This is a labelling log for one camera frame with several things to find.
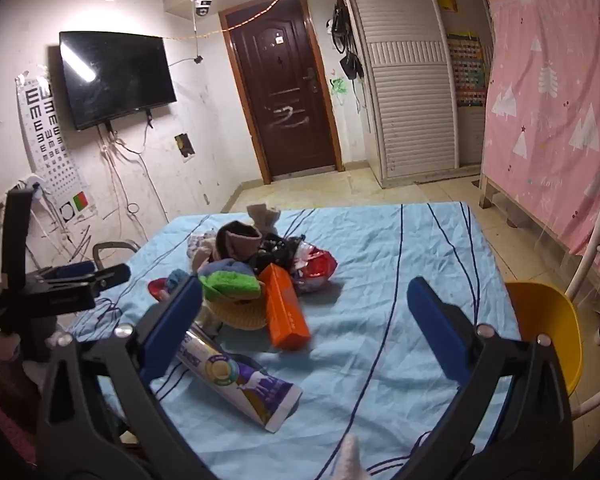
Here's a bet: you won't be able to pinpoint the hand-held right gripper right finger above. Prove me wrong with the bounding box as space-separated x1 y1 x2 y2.
395 276 576 480

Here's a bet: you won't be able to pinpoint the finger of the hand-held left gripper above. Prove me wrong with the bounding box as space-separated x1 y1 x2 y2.
87 262 132 295
39 260 97 282

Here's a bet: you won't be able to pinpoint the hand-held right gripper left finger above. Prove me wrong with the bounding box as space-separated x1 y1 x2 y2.
35 275 217 480

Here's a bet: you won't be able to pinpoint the yellow plastic basin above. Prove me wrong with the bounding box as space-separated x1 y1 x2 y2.
504 281 582 396

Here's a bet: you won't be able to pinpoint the knotted pale sock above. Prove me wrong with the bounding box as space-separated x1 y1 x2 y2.
246 204 281 235

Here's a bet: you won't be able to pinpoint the person's left forearm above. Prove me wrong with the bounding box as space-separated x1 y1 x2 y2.
0 332 46 466

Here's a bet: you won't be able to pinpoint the grey office chair back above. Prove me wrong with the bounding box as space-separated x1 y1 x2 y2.
92 241 142 273

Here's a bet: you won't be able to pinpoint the small red wrapper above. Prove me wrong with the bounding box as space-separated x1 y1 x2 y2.
148 278 173 303

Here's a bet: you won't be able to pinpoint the green fuzzy cloth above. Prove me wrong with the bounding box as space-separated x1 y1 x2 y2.
199 270 262 302

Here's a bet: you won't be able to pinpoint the blue sock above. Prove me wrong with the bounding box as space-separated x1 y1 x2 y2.
197 257 258 281

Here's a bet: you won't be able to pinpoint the purple white tube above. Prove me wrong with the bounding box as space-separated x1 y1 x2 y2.
172 322 303 433

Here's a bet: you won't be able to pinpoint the pale pink sock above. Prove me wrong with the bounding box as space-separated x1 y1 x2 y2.
187 230 221 273

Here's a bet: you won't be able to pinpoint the light blue striped sheet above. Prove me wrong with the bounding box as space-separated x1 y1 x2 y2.
67 201 523 480

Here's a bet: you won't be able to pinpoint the brown sock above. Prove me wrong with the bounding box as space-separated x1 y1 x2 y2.
216 221 263 263

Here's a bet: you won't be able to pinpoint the orange carton box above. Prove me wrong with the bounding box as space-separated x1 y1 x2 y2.
257 263 311 350

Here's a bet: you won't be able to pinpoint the eye chart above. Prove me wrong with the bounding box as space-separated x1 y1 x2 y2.
15 76 92 223

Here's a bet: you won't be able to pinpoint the black crumpled bag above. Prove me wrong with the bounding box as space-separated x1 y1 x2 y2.
252 237 306 273

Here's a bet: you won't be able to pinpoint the red plastic bag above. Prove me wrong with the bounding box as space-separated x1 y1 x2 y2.
292 242 338 295

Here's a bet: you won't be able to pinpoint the white fuzzy cloth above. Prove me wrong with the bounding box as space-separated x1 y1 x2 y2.
330 432 368 480

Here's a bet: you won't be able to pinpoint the white metal chair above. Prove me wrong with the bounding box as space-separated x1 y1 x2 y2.
564 156 600 418

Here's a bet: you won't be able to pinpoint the white slatted wardrobe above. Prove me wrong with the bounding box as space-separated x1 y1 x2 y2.
337 0 496 188

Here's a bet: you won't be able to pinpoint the pink tree-print curtain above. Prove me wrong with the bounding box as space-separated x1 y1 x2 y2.
482 0 600 318

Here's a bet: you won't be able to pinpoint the dark brown door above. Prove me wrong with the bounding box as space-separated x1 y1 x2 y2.
219 0 343 185

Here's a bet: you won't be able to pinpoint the colourful grid poster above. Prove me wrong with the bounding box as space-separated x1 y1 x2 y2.
447 32 487 108

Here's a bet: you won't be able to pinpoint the small black hanging bag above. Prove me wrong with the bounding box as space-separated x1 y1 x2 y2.
340 51 365 81

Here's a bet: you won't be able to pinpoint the white wall cables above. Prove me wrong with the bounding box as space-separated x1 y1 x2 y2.
97 127 156 216

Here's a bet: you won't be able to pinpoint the wooden bed frame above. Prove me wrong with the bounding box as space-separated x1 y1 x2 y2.
479 172 576 256

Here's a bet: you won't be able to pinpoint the black wall television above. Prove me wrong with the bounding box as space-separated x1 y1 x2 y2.
59 31 177 132

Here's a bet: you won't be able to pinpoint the hanging orange cord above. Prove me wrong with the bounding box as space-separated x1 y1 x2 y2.
162 0 296 41

